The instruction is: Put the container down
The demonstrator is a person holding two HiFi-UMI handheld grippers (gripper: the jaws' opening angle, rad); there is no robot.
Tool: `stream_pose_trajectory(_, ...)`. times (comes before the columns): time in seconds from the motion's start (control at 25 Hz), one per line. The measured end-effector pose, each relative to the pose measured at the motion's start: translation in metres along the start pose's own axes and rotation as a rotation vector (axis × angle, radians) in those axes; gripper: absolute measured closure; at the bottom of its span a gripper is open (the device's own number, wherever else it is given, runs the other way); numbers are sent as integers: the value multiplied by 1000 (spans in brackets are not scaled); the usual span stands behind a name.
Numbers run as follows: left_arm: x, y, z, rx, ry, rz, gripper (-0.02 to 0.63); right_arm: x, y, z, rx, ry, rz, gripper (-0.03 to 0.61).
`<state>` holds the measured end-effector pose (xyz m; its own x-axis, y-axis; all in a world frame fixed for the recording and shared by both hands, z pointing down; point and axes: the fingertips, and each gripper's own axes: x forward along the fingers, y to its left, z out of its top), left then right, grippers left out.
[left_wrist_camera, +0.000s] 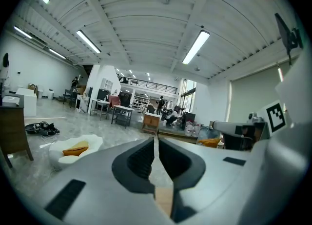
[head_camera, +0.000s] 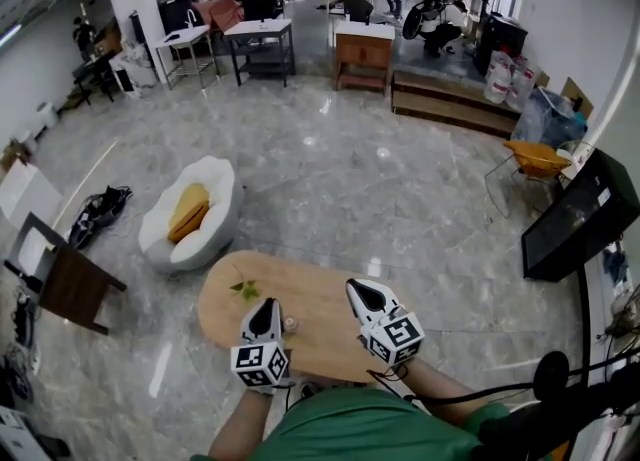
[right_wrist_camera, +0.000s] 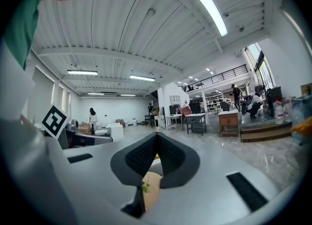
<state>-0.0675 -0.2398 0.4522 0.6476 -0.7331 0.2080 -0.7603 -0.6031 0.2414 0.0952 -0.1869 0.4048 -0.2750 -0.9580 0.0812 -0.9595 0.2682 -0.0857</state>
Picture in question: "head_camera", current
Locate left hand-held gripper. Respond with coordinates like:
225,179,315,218
229,297,294,391

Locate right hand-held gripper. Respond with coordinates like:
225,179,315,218
345,277,427,368

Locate person's left forearm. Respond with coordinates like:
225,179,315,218
207,388,277,460

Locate person's right forearm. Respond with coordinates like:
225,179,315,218
399,356,492,426

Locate light wooden coffee table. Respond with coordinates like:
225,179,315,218
197,250,416,384

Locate green leaf sprig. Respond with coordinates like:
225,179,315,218
228,263,261,303

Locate person's green shirt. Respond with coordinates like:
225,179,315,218
189,386,511,461

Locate white petal-shaped armchair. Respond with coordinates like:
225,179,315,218
138,156,245,274

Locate yellow cushion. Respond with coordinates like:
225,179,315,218
167,182,211,244

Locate dark wooden sink cabinet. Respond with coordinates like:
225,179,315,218
3,212,128,336

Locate wooden step platform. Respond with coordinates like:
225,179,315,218
390,68,524,139

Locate black television on stand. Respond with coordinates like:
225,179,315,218
521,148,640,370

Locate brown cabinet with white top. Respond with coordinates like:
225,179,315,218
333,21,396,98

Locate clear plastic bag bundle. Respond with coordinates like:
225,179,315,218
512,87,589,150

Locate white plastic sacks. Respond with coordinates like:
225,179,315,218
483,51,539,110

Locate white box cabinet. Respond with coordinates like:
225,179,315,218
0,157,64,230

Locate white marble-pattern panel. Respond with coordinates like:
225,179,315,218
108,43,161,99

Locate tall black cabinet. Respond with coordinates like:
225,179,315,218
474,13,529,78

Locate dark table with white top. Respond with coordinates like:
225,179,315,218
223,18,296,89

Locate white sink table with faucet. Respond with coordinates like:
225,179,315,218
153,8,220,91

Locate small white bin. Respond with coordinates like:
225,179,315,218
34,101,60,129

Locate dark desk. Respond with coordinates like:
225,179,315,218
72,56,120,106

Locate ceiling light strip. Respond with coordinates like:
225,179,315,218
0,23,24,48

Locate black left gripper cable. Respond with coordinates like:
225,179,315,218
282,377,304,411

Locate black pedestal fan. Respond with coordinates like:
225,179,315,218
532,298,640,403

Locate black bag with cables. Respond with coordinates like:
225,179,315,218
68,185,134,250

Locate orange wire-frame chair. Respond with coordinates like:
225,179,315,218
484,140,574,220

